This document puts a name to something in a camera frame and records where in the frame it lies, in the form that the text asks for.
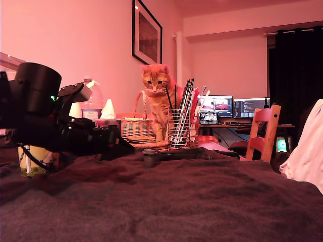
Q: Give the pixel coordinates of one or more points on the dark coffee capsule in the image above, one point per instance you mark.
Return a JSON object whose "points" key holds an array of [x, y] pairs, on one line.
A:
{"points": [[150, 159]]}

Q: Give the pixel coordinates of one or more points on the stack of cork coasters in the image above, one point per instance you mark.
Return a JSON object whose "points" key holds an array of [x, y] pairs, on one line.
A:
{"points": [[149, 145]]}

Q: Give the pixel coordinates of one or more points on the white tissue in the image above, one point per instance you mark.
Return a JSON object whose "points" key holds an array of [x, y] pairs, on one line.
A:
{"points": [[108, 111]]}

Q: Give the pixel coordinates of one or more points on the white insulated bottle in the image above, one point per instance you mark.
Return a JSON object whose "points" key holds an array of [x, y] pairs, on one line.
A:
{"points": [[75, 111]]}

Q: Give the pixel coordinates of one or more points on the large clear water bottle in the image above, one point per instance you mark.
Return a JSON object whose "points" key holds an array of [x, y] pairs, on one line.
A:
{"points": [[94, 100]]}

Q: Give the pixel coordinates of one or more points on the orange tabby cat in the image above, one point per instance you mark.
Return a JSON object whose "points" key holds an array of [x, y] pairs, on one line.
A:
{"points": [[159, 106]]}

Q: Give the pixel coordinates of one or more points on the yellow illustrated cartoon mug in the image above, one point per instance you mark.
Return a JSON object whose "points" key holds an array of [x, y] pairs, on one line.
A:
{"points": [[35, 153]]}

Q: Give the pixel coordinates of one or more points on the dark fleece table cloth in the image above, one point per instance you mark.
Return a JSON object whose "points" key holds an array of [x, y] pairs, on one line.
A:
{"points": [[161, 201]]}

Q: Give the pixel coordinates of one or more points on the black straw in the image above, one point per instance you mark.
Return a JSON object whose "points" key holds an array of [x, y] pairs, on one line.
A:
{"points": [[168, 95], [175, 95]]}

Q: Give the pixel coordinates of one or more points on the red flat utensil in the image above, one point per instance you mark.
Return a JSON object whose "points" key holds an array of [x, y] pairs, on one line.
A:
{"points": [[194, 100]]}

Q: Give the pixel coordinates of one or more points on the dark chopstick set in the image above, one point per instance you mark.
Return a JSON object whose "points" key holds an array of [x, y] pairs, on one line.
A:
{"points": [[187, 88]]}

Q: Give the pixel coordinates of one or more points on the small laptop screen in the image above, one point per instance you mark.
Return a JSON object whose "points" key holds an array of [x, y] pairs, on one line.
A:
{"points": [[208, 118]]}

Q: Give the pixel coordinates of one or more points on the monitor showing video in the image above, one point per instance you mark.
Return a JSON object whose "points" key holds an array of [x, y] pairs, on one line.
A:
{"points": [[216, 104]]}

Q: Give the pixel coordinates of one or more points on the monitor showing code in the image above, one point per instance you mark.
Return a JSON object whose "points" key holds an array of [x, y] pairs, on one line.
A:
{"points": [[249, 108]]}

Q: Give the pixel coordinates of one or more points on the wooden chair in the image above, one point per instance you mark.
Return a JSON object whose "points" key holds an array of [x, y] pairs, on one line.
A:
{"points": [[262, 142]]}

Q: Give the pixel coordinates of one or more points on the computer case with glowing fan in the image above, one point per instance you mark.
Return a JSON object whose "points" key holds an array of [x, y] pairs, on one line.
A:
{"points": [[282, 145]]}

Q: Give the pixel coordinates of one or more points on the wooden desk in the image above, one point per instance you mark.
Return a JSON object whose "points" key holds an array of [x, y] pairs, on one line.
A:
{"points": [[284, 126]]}

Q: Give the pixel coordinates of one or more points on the pale pink hanging garment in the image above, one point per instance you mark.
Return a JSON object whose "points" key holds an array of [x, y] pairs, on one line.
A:
{"points": [[308, 151]]}

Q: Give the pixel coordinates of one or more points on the black curtain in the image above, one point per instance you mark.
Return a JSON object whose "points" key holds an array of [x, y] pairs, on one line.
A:
{"points": [[297, 75]]}

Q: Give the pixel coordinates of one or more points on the curtain rod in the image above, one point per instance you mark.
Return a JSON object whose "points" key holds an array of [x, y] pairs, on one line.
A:
{"points": [[290, 31]]}

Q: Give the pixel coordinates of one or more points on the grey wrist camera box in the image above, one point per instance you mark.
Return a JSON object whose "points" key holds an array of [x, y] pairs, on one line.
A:
{"points": [[80, 92]]}

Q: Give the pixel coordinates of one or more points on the black framed wall picture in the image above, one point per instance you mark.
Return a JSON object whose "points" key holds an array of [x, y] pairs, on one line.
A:
{"points": [[147, 32]]}

